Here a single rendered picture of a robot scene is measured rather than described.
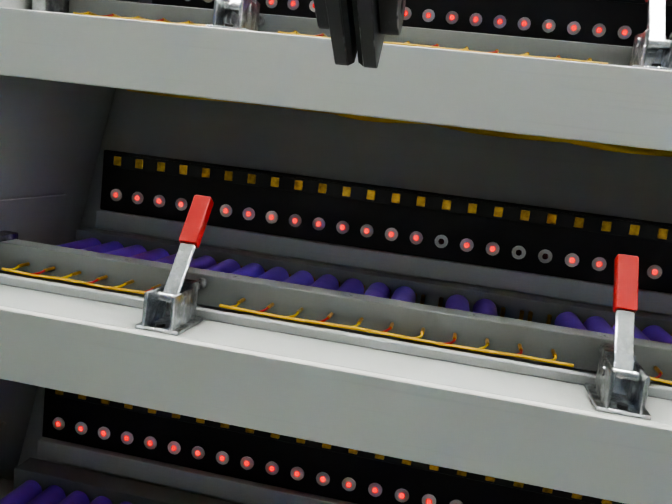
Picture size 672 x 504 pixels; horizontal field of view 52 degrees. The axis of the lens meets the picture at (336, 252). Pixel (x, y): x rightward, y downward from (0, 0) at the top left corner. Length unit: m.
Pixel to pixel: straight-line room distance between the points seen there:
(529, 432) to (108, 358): 0.25
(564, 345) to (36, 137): 0.44
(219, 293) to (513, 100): 0.23
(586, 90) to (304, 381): 0.24
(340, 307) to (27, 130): 0.30
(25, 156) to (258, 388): 0.30
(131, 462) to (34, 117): 0.29
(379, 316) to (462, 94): 0.15
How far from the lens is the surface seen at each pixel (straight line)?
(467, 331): 0.46
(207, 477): 0.58
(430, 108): 0.44
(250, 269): 0.54
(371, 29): 0.25
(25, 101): 0.61
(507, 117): 0.44
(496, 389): 0.40
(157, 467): 0.60
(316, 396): 0.40
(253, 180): 0.59
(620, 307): 0.43
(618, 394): 0.43
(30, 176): 0.62
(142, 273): 0.50
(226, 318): 0.46
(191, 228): 0.45
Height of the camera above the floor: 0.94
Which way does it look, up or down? 11 degrees up
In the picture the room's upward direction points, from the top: 10 degrees clockwise
